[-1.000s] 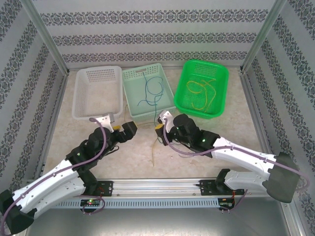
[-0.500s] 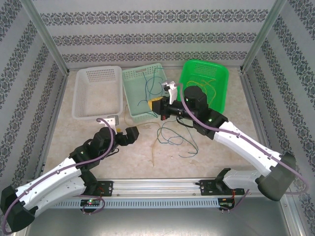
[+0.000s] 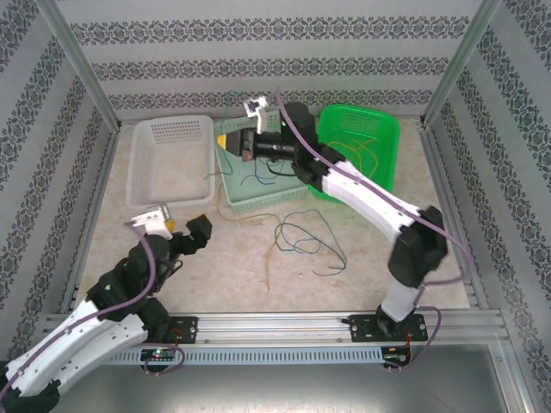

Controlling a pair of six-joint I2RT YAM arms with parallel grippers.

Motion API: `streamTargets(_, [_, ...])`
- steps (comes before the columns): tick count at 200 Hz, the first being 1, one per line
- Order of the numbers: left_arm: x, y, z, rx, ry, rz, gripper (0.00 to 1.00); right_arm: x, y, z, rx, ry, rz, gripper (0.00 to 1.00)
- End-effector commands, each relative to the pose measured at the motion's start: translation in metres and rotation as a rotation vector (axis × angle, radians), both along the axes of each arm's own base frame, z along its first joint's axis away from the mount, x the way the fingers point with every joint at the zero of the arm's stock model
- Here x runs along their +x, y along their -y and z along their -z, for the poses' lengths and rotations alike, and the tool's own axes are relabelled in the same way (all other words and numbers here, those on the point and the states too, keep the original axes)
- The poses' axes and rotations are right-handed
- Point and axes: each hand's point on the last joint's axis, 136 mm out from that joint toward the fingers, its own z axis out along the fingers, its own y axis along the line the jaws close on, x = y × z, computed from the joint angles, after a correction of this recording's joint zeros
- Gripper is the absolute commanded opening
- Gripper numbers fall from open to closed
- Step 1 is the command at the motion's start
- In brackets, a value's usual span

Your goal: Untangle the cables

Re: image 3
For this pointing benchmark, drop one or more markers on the mint green plastic basket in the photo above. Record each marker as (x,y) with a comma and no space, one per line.
(267,195)

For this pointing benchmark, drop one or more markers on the white plastic basket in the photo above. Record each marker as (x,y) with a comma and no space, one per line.
(172,163)

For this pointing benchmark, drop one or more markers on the bright green plastic basket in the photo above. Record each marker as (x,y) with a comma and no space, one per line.
(379,129)

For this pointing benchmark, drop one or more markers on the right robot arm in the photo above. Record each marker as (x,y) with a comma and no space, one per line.
(370,202)

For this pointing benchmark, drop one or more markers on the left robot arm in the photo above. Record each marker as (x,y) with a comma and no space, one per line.
(86,340)

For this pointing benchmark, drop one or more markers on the left circuit board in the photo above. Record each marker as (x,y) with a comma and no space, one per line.
(157,354)

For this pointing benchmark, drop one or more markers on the circuit board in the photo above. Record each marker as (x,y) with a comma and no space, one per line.
(396,357)
(157,354)

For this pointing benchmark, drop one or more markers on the grey metal panel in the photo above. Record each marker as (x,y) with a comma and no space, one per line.
(275,387)

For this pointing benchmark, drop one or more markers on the right circuit board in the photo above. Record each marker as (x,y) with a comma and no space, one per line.
(396,357)

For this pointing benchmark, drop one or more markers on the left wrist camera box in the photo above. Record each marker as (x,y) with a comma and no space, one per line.
(150,219)

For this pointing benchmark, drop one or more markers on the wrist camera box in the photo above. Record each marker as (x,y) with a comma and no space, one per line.
(259,116)
(150,219)

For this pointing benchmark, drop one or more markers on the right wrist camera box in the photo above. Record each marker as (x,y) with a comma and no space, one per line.
(259,116)

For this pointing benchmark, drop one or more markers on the left aluminium side rail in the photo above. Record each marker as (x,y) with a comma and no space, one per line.
(90,223)

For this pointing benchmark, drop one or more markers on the aluminium side rail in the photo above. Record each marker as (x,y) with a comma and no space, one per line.
(90,223)
(447,189)

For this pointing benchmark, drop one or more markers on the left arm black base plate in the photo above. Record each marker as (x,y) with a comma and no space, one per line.
(187,329)

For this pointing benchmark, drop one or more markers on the aluminium mounting rail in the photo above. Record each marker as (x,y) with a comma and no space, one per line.
(275,327)

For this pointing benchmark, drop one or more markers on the right aluminium side rail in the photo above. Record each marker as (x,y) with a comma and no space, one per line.
(447,189)

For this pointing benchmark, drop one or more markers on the left aluminium frame post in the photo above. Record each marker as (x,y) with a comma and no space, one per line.
(73,51)

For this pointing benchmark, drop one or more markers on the aluminium frame post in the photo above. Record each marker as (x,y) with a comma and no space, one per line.
(73,51)
(460,60)

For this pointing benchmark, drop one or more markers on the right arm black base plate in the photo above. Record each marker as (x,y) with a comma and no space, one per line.
(361,329)

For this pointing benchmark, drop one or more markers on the right aluminium frame post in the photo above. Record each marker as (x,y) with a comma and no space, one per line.
(460,60)

